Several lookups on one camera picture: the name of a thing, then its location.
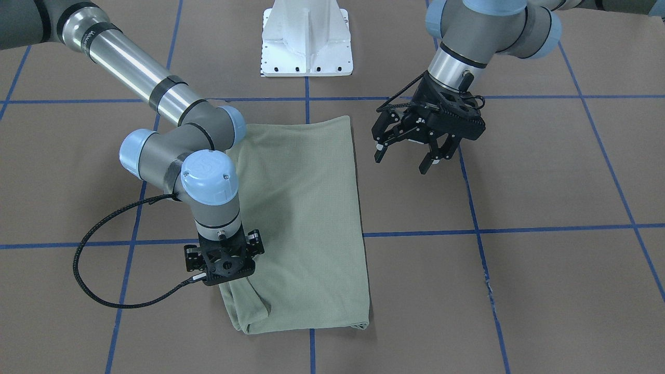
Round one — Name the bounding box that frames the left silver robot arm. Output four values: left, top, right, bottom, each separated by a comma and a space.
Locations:
372, 1, 663, 173

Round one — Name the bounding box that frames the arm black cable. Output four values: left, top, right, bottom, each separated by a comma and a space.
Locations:
73, 193, 208, 309
376, 73, 486, 114

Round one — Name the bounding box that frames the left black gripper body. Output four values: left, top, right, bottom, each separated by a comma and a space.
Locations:
402, 71, 453, 144

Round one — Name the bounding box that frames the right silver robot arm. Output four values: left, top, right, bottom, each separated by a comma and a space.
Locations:
2, 1, 260, 277

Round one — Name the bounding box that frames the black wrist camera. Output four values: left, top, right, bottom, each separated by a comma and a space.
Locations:
439, 70, 485, 140
203, 250, 256, 286

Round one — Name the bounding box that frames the olive green long-sleeve shirt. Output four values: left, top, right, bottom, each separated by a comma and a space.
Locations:
219, 115, 370, 335

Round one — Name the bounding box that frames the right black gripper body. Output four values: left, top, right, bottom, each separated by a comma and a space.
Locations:
198, 234, 248, 262

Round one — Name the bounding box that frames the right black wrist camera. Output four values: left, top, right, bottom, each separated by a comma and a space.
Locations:
203, 250, 256, 286

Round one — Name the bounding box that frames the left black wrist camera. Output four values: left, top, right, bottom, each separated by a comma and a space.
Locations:
439, 70, 485, 140

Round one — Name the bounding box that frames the white camera mast with base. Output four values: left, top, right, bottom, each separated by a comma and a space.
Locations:
260, 1, 354, 77

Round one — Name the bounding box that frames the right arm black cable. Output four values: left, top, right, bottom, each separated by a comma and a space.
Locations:
73, 193, 208, 309

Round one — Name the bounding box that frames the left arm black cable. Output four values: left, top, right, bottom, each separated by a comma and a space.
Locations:
376, 73, 486, 114

